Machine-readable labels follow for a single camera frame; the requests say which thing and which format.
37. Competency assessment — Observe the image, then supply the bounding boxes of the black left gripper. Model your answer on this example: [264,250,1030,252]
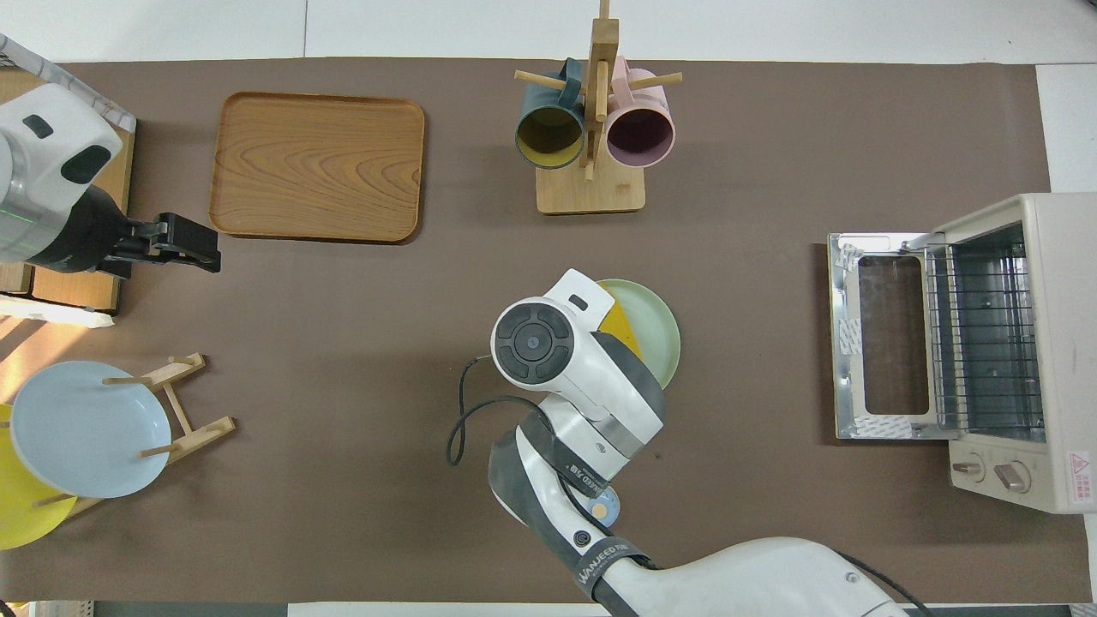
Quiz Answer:
[36,183,223,279]

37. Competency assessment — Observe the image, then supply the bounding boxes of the mint green plate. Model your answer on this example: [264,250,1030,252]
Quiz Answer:
[596,279,682,391]

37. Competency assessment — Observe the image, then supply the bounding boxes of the glass oven door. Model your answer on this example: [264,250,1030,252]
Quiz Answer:
[827,233,959,440]

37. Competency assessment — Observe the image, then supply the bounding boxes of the white toaster oven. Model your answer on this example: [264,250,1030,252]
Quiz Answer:
[827,193,1097,515]

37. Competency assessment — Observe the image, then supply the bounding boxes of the brown wooden tray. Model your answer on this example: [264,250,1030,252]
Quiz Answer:
[208,92,427,245]

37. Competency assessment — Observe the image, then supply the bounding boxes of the wooden plate rack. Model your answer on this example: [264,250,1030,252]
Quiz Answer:
[34,352,237,519]

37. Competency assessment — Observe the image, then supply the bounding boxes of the brown table mat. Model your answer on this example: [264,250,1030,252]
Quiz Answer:
[0,57,1094,603]

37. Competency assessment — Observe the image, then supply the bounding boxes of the light blue plate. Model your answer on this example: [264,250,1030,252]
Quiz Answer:
[10,360,172,500]

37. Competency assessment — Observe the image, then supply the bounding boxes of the yellow plate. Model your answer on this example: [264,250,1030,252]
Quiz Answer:
[0,403,80,551]

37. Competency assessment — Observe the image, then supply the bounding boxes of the dark blue mug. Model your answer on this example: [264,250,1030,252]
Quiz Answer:
[514,58,586,171]

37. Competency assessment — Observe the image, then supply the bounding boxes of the wooden mug tree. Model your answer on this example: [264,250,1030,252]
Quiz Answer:
[514,0,684,215]

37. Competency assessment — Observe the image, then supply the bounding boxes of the pink mug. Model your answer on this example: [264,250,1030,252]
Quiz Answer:
[605,57,677,169]

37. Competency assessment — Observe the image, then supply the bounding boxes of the small blue call bell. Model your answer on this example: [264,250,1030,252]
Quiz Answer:
[585,488,620,528]

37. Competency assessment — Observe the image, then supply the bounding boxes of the wire basket with wooden shelves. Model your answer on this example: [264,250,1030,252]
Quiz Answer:
[0,33,138,329]

